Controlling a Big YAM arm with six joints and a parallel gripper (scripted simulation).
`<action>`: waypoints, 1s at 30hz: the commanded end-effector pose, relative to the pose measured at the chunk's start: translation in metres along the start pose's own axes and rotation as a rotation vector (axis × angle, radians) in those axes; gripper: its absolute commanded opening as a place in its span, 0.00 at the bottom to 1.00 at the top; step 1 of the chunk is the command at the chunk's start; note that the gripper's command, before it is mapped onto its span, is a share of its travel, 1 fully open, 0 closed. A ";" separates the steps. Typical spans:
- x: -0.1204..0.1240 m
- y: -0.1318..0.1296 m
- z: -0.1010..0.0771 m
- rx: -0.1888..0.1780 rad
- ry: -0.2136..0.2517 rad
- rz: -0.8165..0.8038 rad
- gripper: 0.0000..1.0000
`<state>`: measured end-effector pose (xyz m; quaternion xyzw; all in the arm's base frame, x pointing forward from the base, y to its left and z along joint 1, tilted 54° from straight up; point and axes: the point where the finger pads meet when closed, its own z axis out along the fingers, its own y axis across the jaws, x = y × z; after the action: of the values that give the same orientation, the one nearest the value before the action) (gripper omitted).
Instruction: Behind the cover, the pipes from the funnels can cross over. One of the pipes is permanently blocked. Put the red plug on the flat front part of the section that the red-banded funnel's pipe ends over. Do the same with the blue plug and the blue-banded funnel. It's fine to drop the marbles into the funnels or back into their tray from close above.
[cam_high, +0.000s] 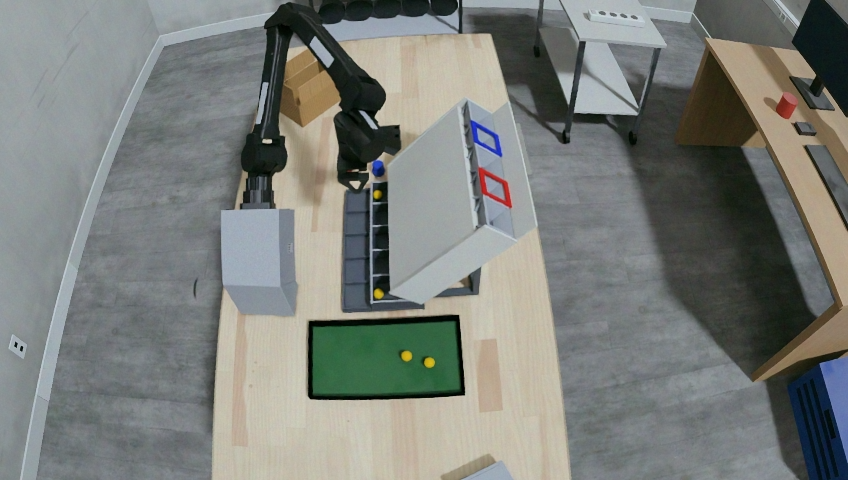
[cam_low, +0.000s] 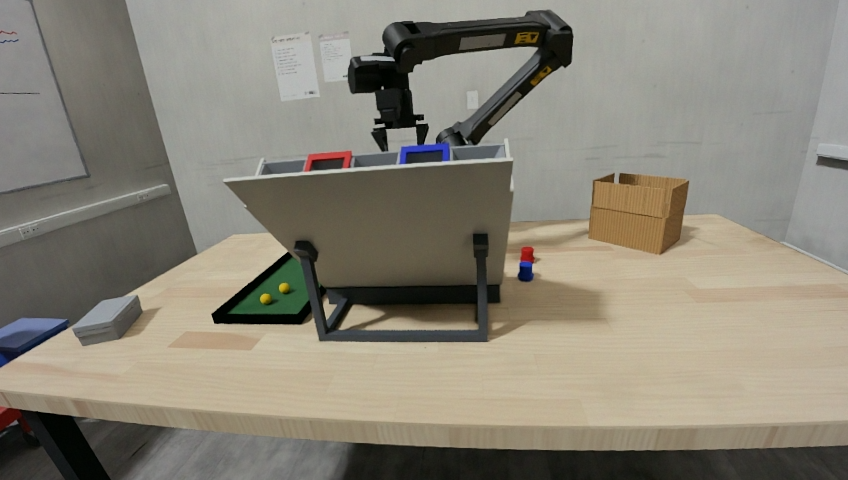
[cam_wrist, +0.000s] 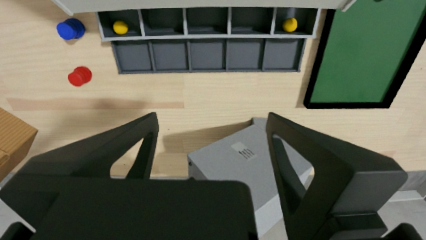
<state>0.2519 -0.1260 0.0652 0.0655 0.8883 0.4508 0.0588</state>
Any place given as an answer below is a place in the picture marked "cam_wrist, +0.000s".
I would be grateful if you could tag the yellow ball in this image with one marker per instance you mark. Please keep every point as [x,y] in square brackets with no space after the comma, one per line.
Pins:
[290,25]
[120,27]

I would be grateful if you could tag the blue plug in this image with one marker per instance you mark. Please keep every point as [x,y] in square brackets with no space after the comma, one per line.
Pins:
[70,28]

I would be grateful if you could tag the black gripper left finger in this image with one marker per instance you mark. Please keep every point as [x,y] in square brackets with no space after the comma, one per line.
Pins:
[94,156]

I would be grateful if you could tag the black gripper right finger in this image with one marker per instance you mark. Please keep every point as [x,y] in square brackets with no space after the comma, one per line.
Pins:
[348,178]

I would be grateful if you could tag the brown cardboard box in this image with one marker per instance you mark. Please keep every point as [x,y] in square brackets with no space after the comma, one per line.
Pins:
[16,138]

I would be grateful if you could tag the red plug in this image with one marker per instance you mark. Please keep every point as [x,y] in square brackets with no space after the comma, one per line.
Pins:
[79,76]

